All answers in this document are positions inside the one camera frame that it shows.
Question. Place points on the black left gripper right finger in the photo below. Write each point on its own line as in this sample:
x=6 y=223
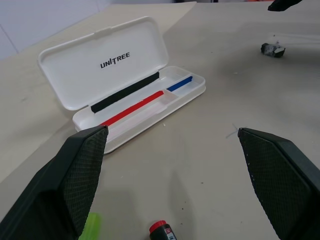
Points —
x=280 y=180

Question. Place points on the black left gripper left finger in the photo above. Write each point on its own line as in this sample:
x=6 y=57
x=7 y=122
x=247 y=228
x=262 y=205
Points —
x=62 y=190

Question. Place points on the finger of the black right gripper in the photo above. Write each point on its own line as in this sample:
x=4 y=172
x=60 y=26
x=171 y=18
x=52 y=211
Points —
x=281 y=5

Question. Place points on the white Unitree pencil case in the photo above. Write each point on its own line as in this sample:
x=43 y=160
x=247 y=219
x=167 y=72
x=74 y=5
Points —
x=120 y=82

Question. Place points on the black marker with red cap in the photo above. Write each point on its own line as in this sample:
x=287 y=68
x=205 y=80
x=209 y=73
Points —
x=161 y=230

